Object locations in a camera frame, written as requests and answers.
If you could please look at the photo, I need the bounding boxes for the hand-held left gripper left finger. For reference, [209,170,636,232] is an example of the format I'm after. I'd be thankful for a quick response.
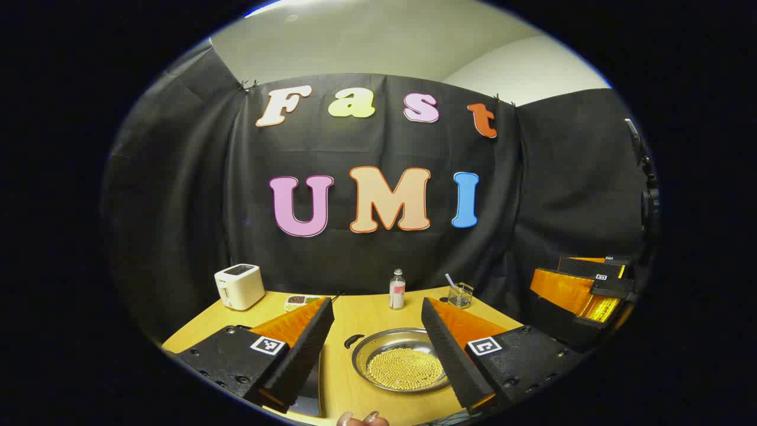
[177,297,335,414]

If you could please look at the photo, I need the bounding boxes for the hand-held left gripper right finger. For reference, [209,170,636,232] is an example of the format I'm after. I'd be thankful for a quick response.
[421,297,583,415]

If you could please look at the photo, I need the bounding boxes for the stainless steel pot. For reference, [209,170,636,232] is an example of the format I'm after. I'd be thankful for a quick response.
[344,327,453,393]

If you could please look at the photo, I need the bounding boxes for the pile of yellow soybeans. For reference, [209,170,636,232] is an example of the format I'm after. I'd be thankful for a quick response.
[367,348,445,391]

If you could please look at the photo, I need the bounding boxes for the white divided bean dish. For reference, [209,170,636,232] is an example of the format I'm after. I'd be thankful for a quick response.
[284,295,323,312]

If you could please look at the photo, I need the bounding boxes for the clear bottle with pink label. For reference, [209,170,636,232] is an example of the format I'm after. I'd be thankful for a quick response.
[389,269,406,310]

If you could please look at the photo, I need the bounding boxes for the white toaster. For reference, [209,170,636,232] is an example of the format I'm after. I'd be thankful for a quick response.
[214,264,266,311]

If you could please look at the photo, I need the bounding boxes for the metal wire utensil holder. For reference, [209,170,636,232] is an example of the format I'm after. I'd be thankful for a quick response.
[448,282,474,309]

